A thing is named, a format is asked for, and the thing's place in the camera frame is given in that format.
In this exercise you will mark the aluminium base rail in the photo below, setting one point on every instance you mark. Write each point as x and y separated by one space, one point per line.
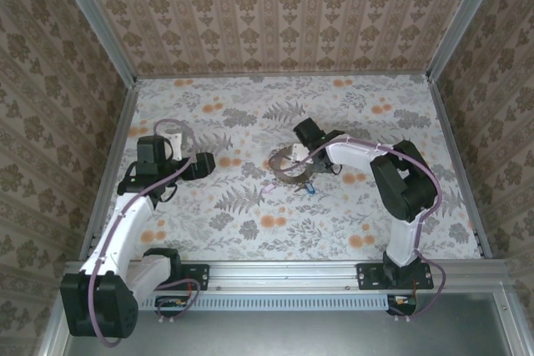
271 274

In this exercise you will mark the key with pink cap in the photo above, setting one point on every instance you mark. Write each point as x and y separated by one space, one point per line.
269 188

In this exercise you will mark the aluminium back rail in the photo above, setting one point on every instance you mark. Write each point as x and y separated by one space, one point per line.
283 76

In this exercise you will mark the grey metal panel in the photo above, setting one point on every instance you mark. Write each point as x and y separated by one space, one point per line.
271 335

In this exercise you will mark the aluminium side rail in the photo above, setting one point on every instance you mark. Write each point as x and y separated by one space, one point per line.
454 147
112 143

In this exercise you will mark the key with blue cap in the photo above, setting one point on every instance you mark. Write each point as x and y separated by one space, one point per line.
309 189

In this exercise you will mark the small wiring connector board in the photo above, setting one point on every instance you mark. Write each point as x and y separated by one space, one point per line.
404 302
171 302

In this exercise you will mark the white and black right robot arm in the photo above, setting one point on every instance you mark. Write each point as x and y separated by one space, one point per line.
354 156

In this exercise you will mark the aluminium frame post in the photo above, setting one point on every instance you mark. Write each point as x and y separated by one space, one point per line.
94 18
465 18

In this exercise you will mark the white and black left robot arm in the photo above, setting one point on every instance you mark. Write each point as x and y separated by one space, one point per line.
125 227

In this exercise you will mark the large keyring with many keys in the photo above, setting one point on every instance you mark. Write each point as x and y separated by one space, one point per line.
294 179

